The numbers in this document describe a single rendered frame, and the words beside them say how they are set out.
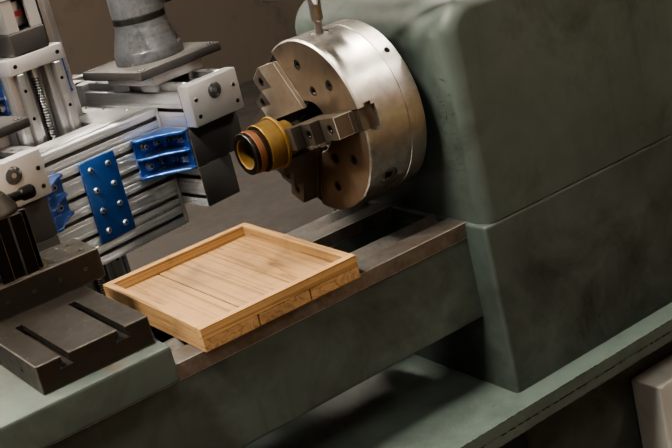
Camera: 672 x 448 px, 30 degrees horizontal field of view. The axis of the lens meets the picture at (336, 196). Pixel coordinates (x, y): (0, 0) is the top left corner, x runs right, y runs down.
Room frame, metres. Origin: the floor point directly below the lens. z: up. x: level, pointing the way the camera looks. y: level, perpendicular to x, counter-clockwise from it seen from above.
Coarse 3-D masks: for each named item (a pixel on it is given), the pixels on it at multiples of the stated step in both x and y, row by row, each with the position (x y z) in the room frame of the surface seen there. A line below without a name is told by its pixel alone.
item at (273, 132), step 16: (256, 128) 2.05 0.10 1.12; (272, 128) 2.05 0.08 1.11; (240, 144) 2.07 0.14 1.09; (256, 144) 2.02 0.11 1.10; (272, 144) 2.03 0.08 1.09; (288, 144) 2.04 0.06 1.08; (240, 160) 2.07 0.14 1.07; (256, 160) 2.02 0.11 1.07; (272, 160) 2.03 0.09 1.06; (288, 160) 2.05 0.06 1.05
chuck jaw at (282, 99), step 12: (276, 60) 2.19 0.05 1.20; (264, 72) 2.16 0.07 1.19; (276, 72) 2.16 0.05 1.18; (264, 84) 2.15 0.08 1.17; (276, 84) 2.14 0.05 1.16; (288, 84) 2.15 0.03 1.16; (264, 96) 2.12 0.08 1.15; (276, 96) 2.13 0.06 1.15; (288, 96) 2.13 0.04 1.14; (300, 96) 2.14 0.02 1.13; (264, 108) 2.10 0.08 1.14; (276, 108) 2.11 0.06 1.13; (288, 108) 2.11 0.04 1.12; (300, 108) 2.12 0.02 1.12; (312, 108) 2.15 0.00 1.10; (288, 120) 2.13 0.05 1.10
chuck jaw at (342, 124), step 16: (336, 112) 2.05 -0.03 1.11; (352, 112) 2.01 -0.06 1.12; (368, 112) 2.01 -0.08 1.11; (288, 128) 2.05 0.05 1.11; (304, 128) 2.03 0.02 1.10; (320, 128) 2.02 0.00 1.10; (336, 128) 1.99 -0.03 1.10; (352, 128) 2.00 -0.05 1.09; (368, 128) 2.00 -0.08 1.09; (304, 144) 2.03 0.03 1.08
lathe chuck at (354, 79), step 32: (352, 32) 2.11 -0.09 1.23; (288, 64) 2.15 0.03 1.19; (320, 64) 2.06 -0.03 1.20; (352, 64) 2.04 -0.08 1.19; (384, 64) 2.06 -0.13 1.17; (320, 96) 2.08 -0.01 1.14; (352, 96) 2.00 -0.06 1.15; (384, 96) 2.02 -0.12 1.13; (384, 128) 2.00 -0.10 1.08; (352, 160) 2.04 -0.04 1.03; (384, 160) 2.01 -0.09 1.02; (352, 192) 2.06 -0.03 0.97; (384, 192) 2.08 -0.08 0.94
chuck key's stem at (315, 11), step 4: (308, 0) 2.12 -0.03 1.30; (308, 4) 2.12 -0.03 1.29; (312, 4) 2.12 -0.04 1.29; (320, 4) 2.12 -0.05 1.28; (312, 8) 2.12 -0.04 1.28; (316, 8) 2.12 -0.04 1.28; (320, 8) 2.12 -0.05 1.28; (312, 12) 2.12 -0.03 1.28; (316, 12) 2.12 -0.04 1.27; (320, 12) 2.12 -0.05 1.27; (312, 16) 2.12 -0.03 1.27; (316, 16) 2.12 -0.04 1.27; (320, 16) 2.12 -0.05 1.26; (312, 20) 2.12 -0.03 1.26; (316, 20) 2.12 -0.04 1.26; (320, 20) 2.12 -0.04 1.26; (316, 24) 2.12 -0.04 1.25; (320, 24) 2.12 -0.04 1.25; (316, 28) 2.12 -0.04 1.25; (320, 28) 2.12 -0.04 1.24; (316, 32) 2.13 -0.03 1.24; (320, 32) 2.12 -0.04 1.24
